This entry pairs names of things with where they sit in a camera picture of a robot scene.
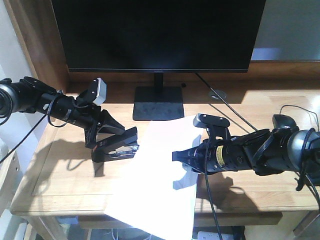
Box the white power strip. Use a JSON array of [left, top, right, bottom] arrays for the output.
[[197, 231, 234, 240]]

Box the black monitor cable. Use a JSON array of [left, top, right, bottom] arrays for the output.
[[194, 72, 260, 132]]

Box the white paper sheet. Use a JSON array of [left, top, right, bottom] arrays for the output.
[[104, 116, 203, 240]]

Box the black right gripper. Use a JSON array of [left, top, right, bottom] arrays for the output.
[[172, 136, 252, 174]]

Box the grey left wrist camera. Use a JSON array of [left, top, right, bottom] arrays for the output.
[[85, 77, 107, 105]]

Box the grey cushioned wooden chair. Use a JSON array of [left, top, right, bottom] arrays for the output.
[[0, 150, 20, 215]]

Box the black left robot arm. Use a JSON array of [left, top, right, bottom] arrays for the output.
[[0, 76, 139, 163]]

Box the black stapler with orange label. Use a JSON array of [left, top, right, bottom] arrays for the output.
[[91, 127, 139, 163]]

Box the black computer mouse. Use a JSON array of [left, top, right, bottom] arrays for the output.
[[272, 114, 300, 132]]

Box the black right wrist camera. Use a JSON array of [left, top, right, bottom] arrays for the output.
[[193, 113, 230, 129]]

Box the wooden desk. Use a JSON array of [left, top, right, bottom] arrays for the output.
[[4, 0, 320, 240]]

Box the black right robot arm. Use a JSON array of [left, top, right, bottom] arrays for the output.
[[172, 114, 320, 191]]

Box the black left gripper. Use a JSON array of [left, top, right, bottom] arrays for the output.
[[36, 92, 125, 149]]

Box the black computer monitor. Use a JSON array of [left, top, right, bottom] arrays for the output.
[[51, 0, 266, 122]]

